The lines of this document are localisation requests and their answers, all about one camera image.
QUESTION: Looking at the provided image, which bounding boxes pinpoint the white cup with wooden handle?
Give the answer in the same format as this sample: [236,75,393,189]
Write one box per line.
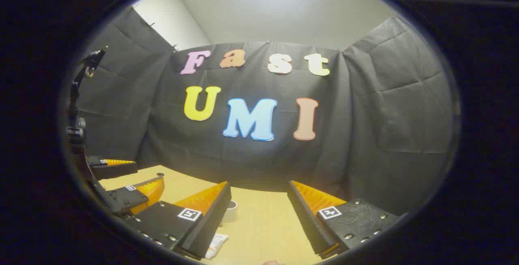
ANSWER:
[221,200,238,224]

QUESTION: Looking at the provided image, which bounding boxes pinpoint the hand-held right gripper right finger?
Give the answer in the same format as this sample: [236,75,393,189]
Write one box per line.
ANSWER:
[287,180,408,260]

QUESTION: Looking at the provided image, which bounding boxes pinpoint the white toothpaste tube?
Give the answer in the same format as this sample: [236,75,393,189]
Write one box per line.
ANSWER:
[205,233,229,259]

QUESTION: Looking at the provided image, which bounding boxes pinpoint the wooden desktop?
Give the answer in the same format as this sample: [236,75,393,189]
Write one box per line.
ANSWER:
[97,164,349,265]

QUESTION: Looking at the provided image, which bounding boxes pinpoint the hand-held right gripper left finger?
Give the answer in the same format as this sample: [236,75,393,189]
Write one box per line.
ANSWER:
[125,181,232,260]

